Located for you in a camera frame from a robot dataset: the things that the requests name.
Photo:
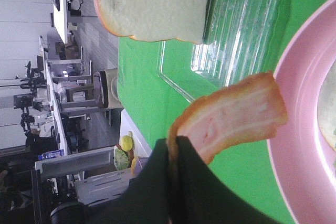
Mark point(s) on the clear left plastic tray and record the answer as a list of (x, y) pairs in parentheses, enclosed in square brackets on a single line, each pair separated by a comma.
[(236, 41)]

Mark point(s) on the left standing bread slice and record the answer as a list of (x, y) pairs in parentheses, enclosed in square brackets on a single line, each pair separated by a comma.
[(154, 20)]

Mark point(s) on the green tablecloth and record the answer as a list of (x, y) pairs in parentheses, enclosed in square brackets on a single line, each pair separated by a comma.
[(153, 105)]

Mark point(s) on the pink round plate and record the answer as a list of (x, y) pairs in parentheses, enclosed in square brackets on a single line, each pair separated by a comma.
[(301, 159)]

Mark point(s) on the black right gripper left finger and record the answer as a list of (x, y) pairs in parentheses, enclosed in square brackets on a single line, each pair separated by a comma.
[(146, 198)]

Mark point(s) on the white office desk row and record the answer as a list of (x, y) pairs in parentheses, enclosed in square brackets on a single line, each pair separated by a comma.
[(59, 21)]

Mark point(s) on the bacon strip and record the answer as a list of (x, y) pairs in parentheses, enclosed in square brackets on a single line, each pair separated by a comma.
[(249, 111)]

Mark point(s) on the yellow toy food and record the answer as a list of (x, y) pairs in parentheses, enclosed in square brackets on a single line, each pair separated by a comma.
[(126, 143)]

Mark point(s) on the green lettuce leaf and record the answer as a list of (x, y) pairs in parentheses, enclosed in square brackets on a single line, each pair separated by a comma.
[(326, 118)]

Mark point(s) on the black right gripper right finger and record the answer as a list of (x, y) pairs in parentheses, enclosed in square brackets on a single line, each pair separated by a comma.
[(203, 198)]

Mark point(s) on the white storage crate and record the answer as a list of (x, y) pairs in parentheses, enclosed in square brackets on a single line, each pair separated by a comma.
[(93, 190)]

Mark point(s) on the grey office chair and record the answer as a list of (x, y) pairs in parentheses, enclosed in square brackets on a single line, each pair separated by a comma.
[(99, 96)]

